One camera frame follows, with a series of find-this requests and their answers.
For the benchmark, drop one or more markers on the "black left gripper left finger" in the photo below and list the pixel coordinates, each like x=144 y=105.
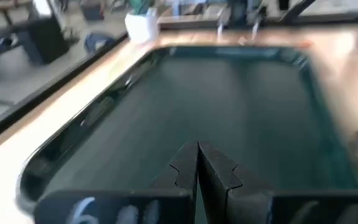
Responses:
x=179 y=161

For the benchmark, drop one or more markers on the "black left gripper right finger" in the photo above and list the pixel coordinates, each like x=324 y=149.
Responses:
x=216 y=168

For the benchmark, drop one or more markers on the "dark rectangular serving tray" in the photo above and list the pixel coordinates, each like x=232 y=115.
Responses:
x=197 y=102

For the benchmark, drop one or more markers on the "white round plant pot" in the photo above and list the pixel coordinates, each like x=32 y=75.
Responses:
x=142 y=26

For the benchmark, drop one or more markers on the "blue bag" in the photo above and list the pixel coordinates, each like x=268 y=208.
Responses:
x=98 y=42

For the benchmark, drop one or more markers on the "green snake plant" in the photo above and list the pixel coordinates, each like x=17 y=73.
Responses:
x=140 y=7

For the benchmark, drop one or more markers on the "black floor cabinet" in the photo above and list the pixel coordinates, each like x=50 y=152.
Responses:
x=48 y=40

